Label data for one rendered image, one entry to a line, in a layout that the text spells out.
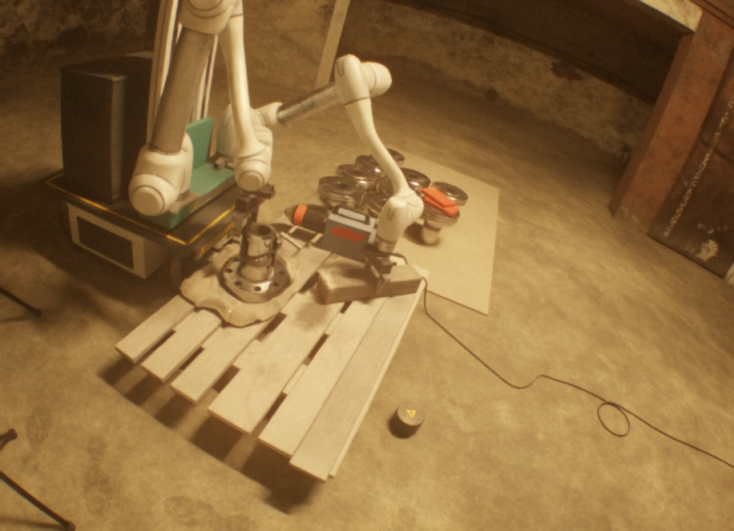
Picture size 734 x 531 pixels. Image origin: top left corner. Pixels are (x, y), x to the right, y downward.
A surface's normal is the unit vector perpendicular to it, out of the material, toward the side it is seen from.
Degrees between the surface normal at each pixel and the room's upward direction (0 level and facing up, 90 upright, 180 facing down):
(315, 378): 0
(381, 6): 90
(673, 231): 90
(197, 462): 0
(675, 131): 90
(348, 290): 90
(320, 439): 0
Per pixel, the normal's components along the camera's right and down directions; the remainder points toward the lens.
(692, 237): -0.33, 0.44
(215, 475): 0.26, -0.81
